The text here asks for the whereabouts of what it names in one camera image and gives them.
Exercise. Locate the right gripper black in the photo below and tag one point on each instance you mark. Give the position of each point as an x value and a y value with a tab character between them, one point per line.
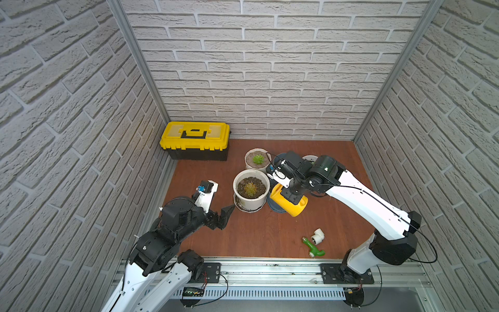
291	198

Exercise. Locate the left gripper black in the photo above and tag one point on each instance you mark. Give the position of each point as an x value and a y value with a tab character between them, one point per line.
212	220

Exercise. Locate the yellow watering can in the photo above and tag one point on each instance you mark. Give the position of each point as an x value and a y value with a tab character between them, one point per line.
293	209

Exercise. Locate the large white pot succulent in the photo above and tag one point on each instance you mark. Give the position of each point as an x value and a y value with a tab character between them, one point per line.
251	188

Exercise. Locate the white pipe elbow fitting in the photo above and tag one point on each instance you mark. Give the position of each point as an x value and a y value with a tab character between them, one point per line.
318	237

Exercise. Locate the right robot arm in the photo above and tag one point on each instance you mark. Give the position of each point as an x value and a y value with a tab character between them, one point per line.
394	240

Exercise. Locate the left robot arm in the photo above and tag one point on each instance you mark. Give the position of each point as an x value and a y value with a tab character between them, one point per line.
156	268

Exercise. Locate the blue pot succulent front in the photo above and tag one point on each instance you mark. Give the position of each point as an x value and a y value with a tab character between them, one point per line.
274	206

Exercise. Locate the blue pot succulent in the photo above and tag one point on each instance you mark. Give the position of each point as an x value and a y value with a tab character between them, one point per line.
276	163
274	206

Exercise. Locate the white pot green succulent right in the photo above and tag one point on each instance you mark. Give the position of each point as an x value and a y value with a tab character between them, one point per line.
310	158

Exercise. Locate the white pot green succulent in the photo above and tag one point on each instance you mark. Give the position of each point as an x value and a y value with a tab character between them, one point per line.
257	159
310	158

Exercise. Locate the blue pot succulent back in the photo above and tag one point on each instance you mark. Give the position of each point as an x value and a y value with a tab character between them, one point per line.
276	163

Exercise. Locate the white pot green succulent back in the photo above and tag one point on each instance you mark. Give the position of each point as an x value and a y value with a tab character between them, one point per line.
257	159

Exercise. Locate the green pipe fitting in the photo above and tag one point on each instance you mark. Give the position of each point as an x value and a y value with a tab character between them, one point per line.
313	250

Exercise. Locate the yellow black toolbox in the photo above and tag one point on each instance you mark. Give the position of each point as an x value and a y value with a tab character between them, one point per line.
196	141

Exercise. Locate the left controller board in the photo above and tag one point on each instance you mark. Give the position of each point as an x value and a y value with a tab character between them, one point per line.
191	296

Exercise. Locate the controller board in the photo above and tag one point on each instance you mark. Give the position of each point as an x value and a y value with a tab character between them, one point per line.
354	297
191	296

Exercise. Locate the right controller board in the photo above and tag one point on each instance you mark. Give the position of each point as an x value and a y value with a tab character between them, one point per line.
354	297

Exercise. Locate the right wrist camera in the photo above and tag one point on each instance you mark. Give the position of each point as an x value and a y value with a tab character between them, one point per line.
277	177

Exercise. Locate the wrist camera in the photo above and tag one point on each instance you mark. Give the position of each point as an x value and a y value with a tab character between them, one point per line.
277	177
204	194

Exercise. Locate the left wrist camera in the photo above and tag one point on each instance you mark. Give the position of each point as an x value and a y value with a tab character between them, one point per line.
204	194

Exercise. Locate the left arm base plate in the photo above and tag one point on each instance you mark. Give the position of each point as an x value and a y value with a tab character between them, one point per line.
207	273

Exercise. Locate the aluminium rail frame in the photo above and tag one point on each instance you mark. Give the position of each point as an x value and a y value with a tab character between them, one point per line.
300	279

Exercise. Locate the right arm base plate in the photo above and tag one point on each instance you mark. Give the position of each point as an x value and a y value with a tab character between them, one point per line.
332	273

